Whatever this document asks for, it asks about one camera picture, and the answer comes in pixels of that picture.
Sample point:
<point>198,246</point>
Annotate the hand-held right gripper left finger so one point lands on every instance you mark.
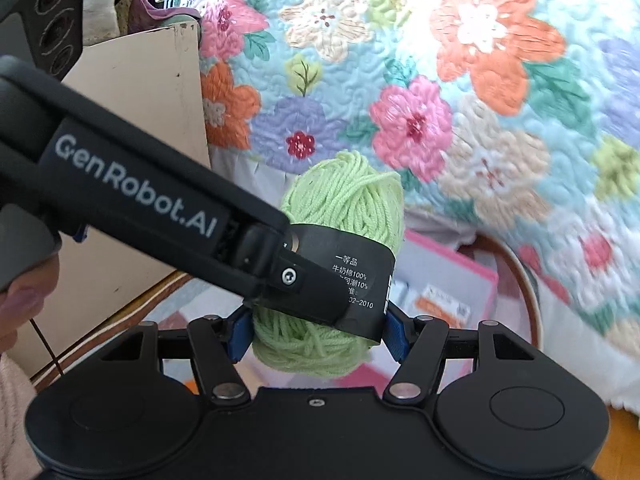
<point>240,336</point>

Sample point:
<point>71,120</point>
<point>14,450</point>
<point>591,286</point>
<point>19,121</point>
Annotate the grey patterned cloth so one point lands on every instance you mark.
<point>100,0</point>

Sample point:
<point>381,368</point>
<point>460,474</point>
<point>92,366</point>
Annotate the floral quilt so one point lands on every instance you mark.
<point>450,85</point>

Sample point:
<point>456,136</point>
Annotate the person's left hand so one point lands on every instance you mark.
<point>25,305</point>

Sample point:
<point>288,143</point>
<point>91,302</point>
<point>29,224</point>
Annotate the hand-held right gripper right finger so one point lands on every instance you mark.
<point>397,336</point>

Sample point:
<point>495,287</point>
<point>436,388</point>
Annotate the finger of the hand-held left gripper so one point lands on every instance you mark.
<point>300,285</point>

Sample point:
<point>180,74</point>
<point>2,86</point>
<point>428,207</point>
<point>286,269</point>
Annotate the pink cardboard box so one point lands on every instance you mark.
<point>440,255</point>

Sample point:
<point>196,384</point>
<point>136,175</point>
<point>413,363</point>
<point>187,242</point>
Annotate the checkered rug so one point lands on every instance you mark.
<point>165,300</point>

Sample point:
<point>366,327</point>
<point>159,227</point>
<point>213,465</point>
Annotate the clear box with orange label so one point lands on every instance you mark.
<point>445,305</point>

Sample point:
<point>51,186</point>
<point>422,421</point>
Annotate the pink fuzzy cloth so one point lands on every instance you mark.
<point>15,420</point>

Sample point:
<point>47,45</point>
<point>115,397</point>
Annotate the green yarn ball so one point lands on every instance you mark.
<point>340,190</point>

